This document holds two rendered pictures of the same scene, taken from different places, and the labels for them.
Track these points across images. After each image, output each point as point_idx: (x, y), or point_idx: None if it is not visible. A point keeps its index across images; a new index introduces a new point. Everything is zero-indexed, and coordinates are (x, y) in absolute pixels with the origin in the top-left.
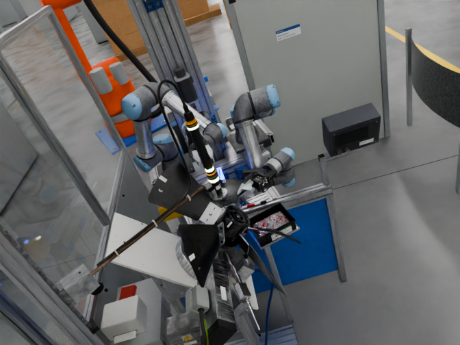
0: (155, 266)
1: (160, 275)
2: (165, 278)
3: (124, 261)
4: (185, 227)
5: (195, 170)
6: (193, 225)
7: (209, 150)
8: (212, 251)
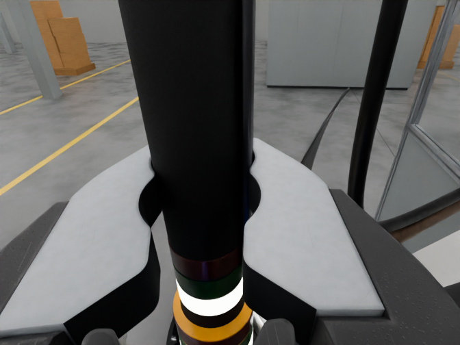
0: (459, 256)
1: (431, 246)
2: (416, 252)
3: None
4: (334, 106)
5: None
6: (319, 130)
7: (109, 179)
8: None
